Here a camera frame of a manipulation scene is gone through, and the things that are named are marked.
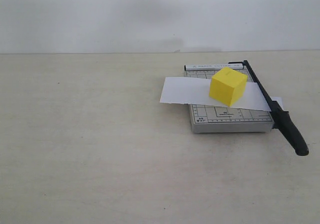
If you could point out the white paper strip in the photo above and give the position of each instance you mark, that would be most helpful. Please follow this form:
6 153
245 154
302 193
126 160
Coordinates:
188 90

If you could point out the yellow cube block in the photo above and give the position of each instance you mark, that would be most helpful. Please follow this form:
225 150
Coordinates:
227 86

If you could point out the black cutter blade arm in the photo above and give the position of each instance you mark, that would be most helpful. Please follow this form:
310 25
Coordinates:
281 118

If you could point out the grey paper cutter base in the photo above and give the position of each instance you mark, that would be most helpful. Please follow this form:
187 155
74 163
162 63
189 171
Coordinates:
211 119

